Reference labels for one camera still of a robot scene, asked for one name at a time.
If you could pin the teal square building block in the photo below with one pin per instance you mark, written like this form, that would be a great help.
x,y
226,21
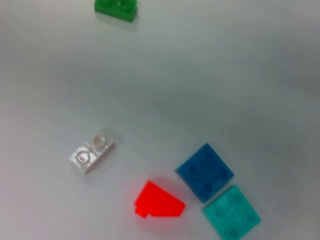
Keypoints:
x,y
231,215

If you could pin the blue square building block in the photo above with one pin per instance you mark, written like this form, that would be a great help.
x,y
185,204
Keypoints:
x,y
205,172

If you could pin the white flat plate block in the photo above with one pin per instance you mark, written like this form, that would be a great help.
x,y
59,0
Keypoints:
x,y
91,155

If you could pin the bright red slope block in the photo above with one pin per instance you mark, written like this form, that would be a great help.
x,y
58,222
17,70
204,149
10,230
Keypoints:
x,y
160,202

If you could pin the green building block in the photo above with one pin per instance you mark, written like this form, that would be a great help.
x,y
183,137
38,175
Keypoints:
x,y
117,8

